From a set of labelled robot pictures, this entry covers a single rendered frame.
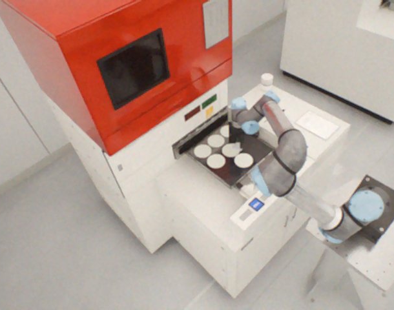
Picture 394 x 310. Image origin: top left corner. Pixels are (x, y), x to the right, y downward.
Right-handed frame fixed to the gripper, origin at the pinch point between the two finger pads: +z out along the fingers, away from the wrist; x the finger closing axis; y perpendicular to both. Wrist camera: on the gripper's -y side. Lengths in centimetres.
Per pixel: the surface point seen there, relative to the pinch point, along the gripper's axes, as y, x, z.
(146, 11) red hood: 36, 8, -85
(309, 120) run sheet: -38.2, -17.6, -5.5
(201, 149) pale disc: 23.2, -0.3, 1.3
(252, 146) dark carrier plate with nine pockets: -6.0, -2.8, 1.4
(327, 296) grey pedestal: -58, 49, 90
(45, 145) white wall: 180, -62, 70
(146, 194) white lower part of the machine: 55, 21, 17
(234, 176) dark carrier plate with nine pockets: 3.6, 18.5, 1.4
